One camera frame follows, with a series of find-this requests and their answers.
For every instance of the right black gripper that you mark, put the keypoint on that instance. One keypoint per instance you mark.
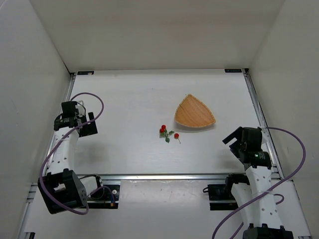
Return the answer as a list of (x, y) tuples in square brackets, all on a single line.
[(233, 137)]

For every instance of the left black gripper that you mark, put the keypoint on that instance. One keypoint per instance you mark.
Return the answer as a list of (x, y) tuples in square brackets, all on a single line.
[(89, 126)]

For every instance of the single red cherry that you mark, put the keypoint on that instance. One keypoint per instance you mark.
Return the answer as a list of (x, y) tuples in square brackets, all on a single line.
[(176, 136)]

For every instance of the red cherries with green leaves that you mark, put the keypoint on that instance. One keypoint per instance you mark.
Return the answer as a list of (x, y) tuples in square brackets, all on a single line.
[(164, 133)]

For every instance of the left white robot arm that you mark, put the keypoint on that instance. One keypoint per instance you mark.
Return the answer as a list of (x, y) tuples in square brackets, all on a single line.
[(59, 179)]

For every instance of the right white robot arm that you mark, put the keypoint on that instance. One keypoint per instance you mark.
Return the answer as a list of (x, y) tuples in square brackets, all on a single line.
[(252, 192)]

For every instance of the woven wicker fruit bowl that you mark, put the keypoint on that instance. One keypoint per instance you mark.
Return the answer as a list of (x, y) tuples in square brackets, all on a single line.
[(193, 113)]

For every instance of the right aluminium rail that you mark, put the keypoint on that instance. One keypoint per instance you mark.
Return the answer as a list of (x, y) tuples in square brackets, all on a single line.
[(262, 123)]

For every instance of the front aluminium rail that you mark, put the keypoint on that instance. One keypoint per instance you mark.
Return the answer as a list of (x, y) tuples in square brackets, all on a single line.
[(136, 177)]

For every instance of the left black corner bracket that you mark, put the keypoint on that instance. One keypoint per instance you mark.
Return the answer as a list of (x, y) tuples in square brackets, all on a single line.
[(85, 72)]

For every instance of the black corner bracket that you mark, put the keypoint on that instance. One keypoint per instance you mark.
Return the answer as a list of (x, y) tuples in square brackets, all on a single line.
[(233, 70), (85, 72)]

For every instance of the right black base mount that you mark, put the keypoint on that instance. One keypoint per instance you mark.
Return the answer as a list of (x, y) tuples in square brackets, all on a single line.
[(219, 198)]

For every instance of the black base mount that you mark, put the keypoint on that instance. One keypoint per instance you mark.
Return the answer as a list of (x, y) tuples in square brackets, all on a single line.
[(219, 198), (103, 199)]

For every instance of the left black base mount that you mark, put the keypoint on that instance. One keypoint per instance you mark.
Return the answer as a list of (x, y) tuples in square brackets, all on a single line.
[(103, 199)]

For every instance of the right black corner bracket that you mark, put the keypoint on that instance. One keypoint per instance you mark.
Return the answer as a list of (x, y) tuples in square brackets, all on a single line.
[(233, 70)]

